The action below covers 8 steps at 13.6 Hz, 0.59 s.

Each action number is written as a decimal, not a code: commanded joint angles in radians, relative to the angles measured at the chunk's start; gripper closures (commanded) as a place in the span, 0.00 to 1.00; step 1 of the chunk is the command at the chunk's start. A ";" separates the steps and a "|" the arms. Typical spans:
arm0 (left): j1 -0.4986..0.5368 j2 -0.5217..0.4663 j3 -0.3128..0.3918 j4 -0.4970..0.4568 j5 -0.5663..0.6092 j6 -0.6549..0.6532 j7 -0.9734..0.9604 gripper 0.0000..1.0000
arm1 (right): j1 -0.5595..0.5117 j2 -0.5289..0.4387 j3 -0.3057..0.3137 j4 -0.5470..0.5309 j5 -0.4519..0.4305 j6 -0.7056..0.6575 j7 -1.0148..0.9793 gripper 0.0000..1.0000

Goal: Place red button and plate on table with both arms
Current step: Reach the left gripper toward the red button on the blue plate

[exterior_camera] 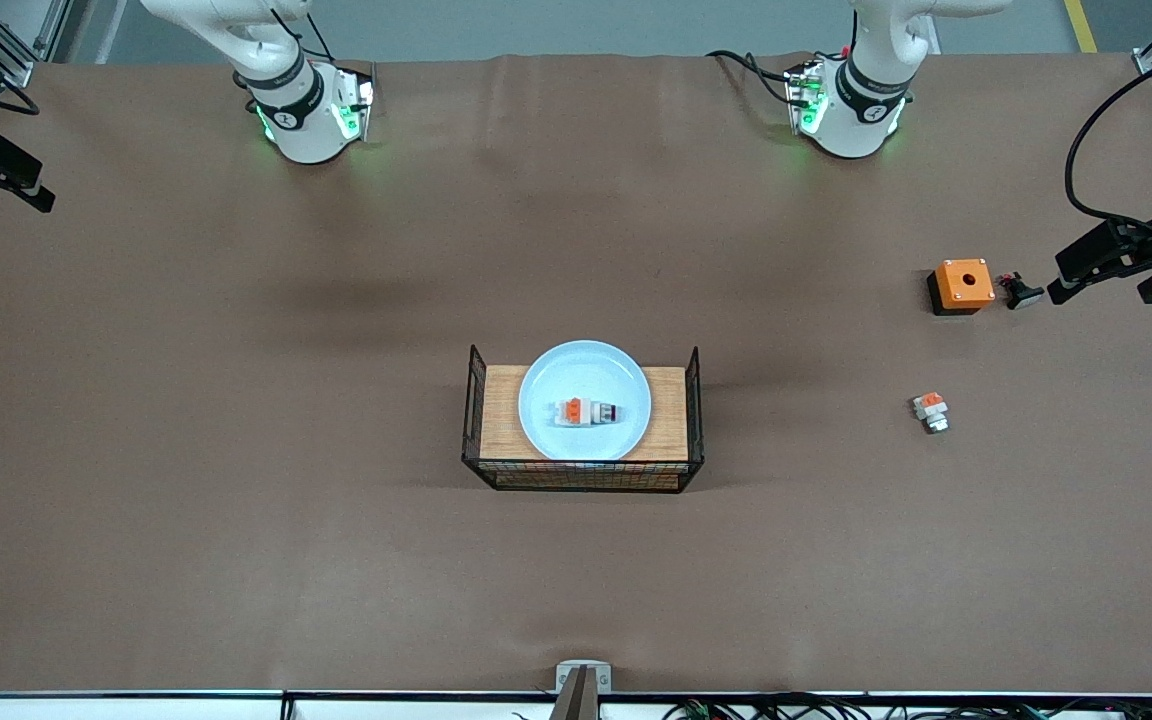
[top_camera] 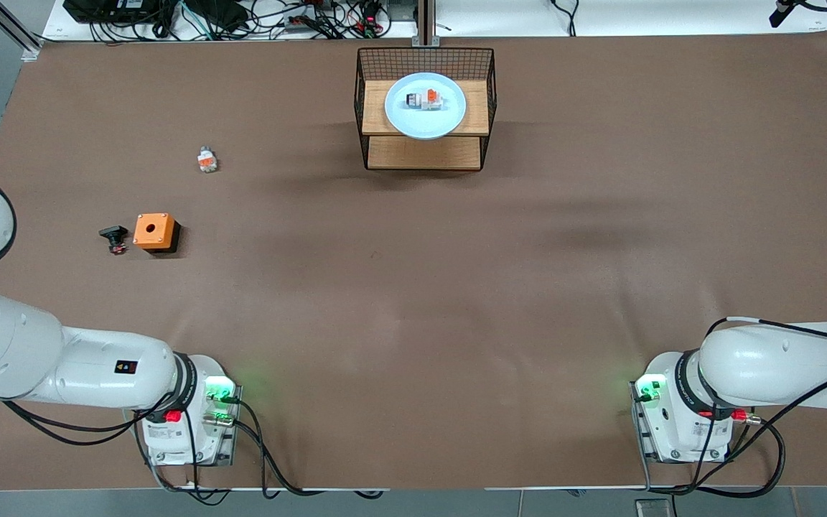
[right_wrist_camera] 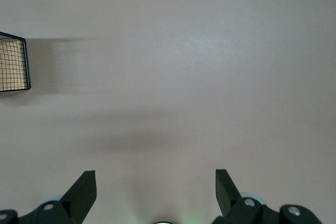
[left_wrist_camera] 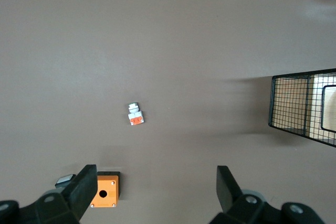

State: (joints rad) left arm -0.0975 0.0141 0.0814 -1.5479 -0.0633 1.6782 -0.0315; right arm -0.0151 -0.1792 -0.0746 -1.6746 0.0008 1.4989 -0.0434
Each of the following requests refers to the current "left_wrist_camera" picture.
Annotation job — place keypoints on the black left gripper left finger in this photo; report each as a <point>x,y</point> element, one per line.
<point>78,192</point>

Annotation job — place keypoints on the orange white contact block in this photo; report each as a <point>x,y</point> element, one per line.
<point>136,117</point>

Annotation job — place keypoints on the orange button enclosure box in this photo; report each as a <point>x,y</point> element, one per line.
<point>109,190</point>

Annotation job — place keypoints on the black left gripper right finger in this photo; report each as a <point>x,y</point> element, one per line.
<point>228,192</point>

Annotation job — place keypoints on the black button with white cap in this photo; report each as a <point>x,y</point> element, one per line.
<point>64,180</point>

